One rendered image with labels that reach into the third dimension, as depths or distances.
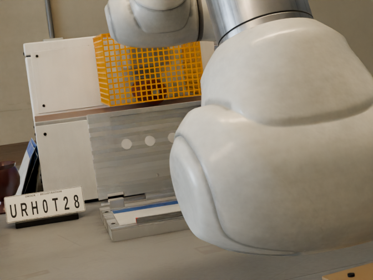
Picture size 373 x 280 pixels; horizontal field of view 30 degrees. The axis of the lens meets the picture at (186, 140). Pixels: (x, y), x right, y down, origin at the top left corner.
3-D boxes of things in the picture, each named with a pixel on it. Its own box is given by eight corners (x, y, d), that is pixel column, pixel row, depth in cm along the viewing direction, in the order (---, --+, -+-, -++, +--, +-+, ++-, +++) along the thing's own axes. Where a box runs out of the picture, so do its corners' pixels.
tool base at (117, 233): (112, 241, 123) (110, 221, 122) (100, 217, 143) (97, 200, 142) (342, 203, 132) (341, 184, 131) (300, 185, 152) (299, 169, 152)
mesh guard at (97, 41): (110, 106, 160) (100, 34, 158) (100, 102, 179) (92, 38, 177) (205, 94, 165) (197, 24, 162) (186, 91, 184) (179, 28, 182)
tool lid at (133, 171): (86, 114, 141) (86, 115, 142) (100, 208, 139) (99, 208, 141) (290, 88, 150) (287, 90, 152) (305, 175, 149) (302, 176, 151)
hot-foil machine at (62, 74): (45, 210, 156) (21, 39, 151) (41, 181, 195) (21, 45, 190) (353, 163, 172) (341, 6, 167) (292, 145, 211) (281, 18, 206)
